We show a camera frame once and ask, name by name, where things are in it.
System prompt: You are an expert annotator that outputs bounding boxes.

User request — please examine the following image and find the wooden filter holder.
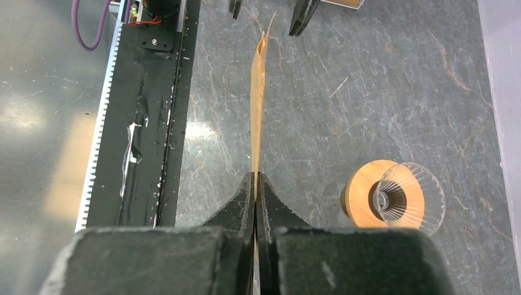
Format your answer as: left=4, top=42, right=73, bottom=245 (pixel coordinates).
left=322, top=0, right=364, bottom=10

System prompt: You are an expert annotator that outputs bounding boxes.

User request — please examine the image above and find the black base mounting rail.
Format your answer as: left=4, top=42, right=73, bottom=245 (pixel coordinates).
left=76, top=1, right=200, bottom=230

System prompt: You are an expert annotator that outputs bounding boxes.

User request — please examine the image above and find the clear glass dripper cone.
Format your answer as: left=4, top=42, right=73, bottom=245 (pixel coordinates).
left=372, top=162, right=446, bottom=236

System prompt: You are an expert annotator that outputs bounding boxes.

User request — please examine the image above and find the brown paper coffee filter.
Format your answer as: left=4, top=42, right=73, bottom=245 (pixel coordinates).
left=250, top=11, right=276, bottom=200

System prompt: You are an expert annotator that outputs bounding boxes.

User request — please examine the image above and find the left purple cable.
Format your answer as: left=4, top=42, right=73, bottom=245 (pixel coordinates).
left=71, top=0, right=135, bottom=52

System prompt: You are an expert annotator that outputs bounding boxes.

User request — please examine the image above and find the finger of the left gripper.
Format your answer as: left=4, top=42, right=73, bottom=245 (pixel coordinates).
left=229, top=0, right=243, bottom=19
left=289, top=0, right=320, bottom=37

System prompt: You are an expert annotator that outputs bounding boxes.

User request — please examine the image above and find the wooden dripper stand ring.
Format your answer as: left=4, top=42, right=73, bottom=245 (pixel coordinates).
left=340, top=159, right=426, bottom=229

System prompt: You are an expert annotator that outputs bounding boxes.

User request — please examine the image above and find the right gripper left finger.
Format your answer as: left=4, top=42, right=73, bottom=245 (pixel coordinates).
left=202, top=172, right=256, bottom=294

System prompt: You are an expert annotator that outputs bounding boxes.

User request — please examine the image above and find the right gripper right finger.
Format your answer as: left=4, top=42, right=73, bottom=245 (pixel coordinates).
left=257, top=173, right=309, bottom=294

